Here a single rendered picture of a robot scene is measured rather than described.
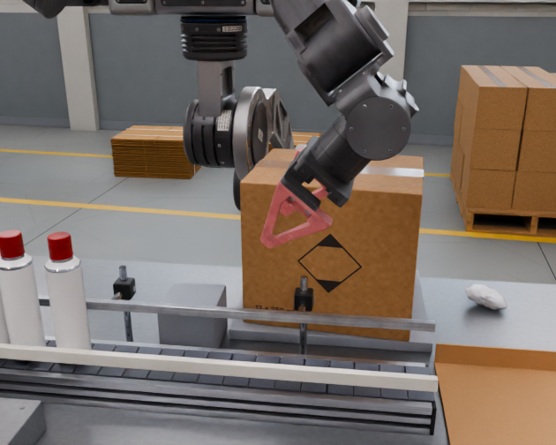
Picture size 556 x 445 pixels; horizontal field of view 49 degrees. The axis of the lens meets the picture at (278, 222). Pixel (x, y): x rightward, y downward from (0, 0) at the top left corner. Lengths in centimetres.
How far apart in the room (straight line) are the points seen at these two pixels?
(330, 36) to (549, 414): 66
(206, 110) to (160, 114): 539
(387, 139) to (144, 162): 453
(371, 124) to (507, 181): 346
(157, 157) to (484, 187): 251
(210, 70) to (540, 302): 81
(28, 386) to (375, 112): 70
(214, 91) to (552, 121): 293
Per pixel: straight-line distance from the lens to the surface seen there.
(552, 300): 137
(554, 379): 111
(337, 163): 63
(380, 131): 55
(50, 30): 708
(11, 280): 98
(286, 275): 107
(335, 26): 61
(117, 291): 103
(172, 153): 494
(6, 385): 105
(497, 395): 104
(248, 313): 94
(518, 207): 406
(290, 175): 61
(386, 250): 102
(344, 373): 89
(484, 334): 120
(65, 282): 95
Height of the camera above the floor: 142
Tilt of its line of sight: 21 degrees down
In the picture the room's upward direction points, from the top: straight up
